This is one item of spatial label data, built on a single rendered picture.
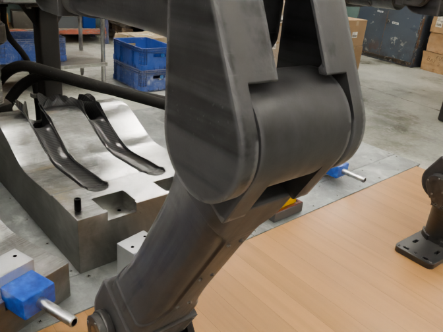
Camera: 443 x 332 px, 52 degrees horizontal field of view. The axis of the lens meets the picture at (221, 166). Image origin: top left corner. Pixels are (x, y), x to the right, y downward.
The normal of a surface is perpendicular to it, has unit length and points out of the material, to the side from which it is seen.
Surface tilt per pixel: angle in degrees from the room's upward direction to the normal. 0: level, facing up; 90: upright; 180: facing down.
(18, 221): 0
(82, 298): 0
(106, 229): 90
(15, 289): 0
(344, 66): 64
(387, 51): 90
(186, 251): 92
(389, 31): 90
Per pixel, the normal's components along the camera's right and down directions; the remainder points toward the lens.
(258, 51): 0.59, -0.07
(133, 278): -0.74, 0.06
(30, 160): 0.31, -0.72
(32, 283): 0.08, -0.91
